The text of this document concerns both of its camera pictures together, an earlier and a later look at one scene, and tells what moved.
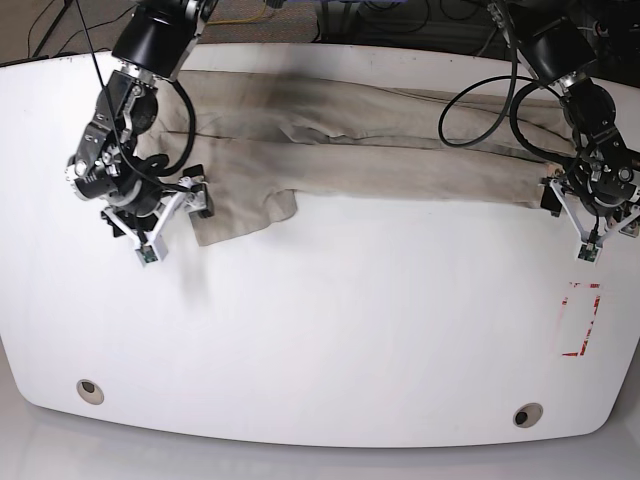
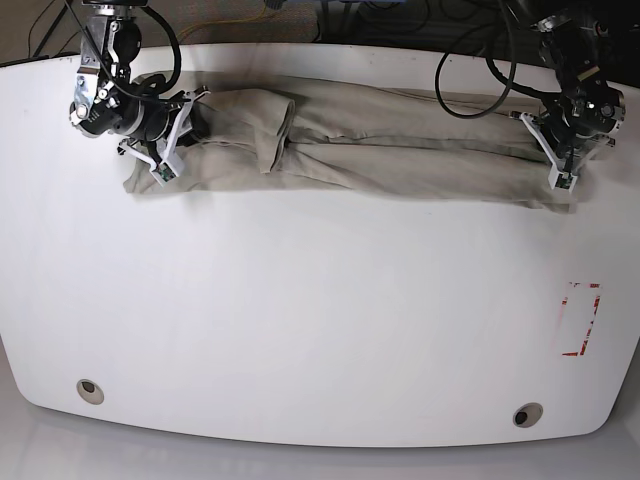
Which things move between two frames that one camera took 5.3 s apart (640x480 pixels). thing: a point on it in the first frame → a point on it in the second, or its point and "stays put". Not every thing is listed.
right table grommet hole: (527, 415) stays put
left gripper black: (198, 171) → (200, 123)
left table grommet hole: (90, 391) stays put
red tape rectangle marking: (589, 330) stays put
